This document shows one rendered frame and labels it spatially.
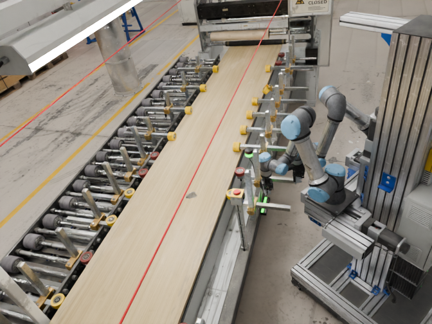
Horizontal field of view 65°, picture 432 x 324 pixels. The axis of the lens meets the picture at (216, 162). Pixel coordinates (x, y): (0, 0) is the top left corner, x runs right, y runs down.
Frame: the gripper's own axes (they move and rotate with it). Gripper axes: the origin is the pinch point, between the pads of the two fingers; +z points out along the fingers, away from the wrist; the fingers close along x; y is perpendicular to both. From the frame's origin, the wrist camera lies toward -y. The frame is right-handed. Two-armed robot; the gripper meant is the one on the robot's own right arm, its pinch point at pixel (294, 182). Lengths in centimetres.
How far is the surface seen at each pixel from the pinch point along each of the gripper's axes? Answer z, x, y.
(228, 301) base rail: 12, -95, -28
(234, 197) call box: -39, -58, -27
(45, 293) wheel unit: -6, -122, -134
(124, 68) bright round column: 31, 285, -318
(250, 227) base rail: 12.1, -37.3, -27.2
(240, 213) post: -24, -57, -26
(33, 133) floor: 78, 151, -431
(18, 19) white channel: -161, -118, -55
